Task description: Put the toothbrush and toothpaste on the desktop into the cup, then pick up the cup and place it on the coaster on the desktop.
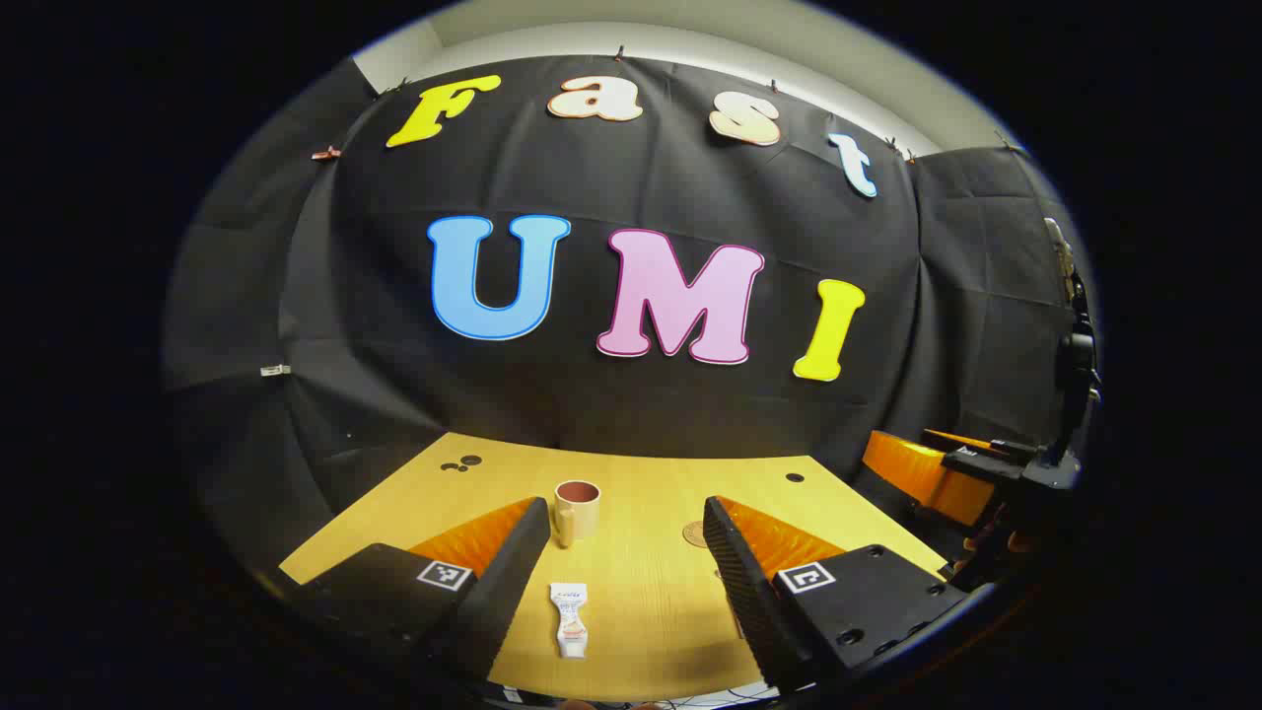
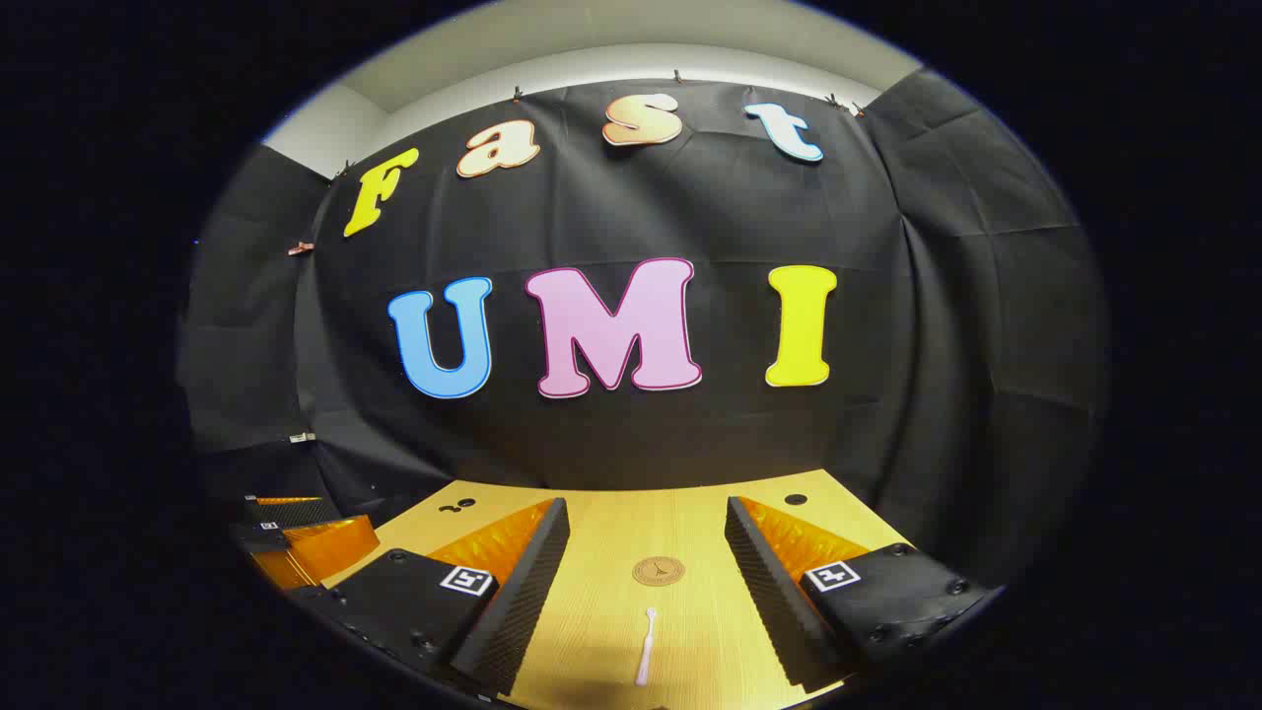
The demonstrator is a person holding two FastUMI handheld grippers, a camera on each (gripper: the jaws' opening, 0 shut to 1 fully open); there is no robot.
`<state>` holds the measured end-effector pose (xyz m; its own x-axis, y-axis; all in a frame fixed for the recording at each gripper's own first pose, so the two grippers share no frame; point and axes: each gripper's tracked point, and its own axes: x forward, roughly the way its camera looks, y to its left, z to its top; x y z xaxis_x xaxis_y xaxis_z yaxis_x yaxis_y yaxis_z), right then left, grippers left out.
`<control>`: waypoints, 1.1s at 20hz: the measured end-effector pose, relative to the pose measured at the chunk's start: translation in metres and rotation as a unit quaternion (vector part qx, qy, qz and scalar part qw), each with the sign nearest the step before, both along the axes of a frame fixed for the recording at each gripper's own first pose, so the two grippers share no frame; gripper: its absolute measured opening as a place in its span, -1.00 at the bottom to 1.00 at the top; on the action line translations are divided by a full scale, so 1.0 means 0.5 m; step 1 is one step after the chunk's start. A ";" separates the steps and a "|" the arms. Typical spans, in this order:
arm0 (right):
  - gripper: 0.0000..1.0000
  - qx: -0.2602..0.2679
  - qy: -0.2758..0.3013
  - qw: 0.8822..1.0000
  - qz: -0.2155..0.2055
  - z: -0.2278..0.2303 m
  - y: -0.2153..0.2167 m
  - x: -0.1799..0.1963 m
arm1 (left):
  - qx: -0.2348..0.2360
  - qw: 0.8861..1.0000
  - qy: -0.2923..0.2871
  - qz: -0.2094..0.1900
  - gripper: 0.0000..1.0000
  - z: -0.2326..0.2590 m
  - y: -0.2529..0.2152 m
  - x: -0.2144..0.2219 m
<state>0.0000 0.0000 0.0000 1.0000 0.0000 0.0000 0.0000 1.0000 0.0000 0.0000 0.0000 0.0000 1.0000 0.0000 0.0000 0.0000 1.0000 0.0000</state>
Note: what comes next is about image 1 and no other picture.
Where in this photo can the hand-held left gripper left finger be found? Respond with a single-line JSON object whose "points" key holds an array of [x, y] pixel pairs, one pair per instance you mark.
{"points": [[513, 577]]}

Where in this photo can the wooden desktop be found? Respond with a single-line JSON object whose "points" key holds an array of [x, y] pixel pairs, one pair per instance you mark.
{"points": [[641, 592]]}

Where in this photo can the white toothpaste tube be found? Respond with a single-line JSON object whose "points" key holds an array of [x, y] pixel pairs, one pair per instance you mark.
{"points": [[570, 621]]}

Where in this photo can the beige cup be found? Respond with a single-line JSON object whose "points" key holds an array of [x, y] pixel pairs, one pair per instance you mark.
{"points": [[577, 513]]}

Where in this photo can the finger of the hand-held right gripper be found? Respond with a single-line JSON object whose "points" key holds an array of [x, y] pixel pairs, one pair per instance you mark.
{"points": [[971, 441], [917, 473]]}

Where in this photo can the small copper clip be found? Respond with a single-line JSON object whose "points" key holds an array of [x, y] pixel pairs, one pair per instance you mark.
{"points": [[325, 153]]}

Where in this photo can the black backdrop cloth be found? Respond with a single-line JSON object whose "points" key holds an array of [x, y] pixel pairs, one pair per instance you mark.
{"points": [[631, 414]]}

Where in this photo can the round cork coaster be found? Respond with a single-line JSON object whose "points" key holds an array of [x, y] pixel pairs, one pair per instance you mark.
{"points": [[694, 534]]}

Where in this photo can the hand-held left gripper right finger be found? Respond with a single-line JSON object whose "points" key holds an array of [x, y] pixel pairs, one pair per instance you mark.
{"points": [[739, 572]]}

